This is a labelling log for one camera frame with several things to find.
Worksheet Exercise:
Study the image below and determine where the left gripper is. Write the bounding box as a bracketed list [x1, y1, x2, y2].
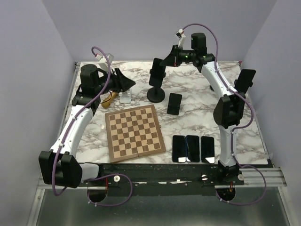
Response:
[95, 67, 136, 95]

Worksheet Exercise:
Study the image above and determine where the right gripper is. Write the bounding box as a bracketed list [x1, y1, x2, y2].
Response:
[159, 45, 195, 68]

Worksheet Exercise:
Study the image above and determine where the black tall round-base stand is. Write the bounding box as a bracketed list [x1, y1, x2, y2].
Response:
[146, 70, 166, 103]

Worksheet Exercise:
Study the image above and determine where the phone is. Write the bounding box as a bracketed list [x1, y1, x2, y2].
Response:
[172, 135, 186, 163]
[186, 135, 200, 162]
[149, 58, 166, 88]
[201, 136, 215, 164]

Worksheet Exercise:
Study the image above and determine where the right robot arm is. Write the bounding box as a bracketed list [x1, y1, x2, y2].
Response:
[161, 29, 245, 185]

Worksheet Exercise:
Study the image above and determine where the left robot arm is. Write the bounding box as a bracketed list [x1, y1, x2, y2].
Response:
[39, 64, 135, 188]

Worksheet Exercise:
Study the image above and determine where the white phone stand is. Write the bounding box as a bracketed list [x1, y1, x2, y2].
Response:
[119, 89, 132, 104]

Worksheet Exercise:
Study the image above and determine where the black folding phone stand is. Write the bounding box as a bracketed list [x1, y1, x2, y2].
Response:
[167, 93, 182, 115]

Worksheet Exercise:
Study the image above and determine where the black right round-base stand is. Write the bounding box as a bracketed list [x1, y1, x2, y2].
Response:
[234, 69, 256, 94]

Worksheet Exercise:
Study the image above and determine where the wooden chessboard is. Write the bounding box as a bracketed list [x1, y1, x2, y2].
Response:
[105, 105, 166, 163]

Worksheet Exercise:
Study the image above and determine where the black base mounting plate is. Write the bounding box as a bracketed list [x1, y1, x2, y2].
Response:
[85, 163, 244, 196]

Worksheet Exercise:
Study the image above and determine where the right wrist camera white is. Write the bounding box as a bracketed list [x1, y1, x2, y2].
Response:
[175, 29, 186, 49]

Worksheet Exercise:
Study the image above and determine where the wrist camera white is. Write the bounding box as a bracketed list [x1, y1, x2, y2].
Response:
[175, 29, 186, 49]
[95, 53, 114, 71]

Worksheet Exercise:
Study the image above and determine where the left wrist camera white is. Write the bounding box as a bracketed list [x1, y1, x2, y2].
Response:
[95, 53, 114, 71]

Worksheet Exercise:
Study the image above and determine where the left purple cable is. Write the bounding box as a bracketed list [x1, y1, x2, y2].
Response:
[51, 47, 134, 208]

